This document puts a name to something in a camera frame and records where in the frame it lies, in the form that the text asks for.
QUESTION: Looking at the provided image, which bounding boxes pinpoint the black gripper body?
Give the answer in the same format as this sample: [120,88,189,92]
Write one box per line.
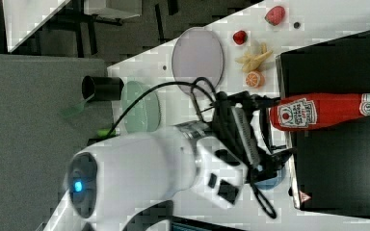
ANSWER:
[211,91,278,183]

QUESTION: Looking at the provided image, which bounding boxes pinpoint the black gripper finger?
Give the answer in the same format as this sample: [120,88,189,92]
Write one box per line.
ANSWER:
[270,148,297,167]
[251,94,280,110]

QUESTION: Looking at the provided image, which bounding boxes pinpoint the red ketchup bottle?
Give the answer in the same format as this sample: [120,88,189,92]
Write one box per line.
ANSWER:
[270,93,370,131]

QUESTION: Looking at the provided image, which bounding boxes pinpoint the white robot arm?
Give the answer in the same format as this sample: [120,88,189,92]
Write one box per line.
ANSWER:
[42,91,293,231]

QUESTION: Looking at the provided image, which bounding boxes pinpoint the black steel toaster oven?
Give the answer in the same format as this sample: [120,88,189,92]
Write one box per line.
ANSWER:
[276,30,370,218]

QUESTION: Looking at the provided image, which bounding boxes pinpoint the orange slice toy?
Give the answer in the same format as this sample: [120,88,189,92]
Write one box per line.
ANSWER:
[246,70,265,89]

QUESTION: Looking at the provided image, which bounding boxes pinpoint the blue bowl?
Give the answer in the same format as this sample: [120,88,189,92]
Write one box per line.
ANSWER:
[255,168,285,191]

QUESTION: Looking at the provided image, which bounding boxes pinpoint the yellow fries toy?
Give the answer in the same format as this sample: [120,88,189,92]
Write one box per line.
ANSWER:
[235,42,273,73]

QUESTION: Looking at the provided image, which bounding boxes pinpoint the small red tomato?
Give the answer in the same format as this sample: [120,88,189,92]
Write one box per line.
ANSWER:
[232,31,248,45]

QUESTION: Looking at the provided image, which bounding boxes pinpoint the lilac round plate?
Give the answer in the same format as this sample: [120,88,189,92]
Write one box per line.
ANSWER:
[172,27,225,88]

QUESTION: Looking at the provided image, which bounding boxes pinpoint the red green strawberry toy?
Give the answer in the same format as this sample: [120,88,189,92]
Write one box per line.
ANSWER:
[264,6,285,26]

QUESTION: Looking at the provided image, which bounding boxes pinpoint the green perforated colander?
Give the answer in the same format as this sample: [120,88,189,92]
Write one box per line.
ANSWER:
[120,81,161,133]

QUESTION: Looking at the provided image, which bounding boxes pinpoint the green lime toy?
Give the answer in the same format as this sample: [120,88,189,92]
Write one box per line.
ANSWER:
[96,129,120,138]

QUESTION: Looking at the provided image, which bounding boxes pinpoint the black cylindrical cup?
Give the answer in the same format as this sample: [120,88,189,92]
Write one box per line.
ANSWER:
[82,76,124,101]

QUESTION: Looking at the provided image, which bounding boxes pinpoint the green spatula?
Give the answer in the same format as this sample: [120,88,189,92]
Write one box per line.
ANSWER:
[59,94,93,117]

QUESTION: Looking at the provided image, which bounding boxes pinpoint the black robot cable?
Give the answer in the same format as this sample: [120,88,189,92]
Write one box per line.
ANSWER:
[106,76,218,139]

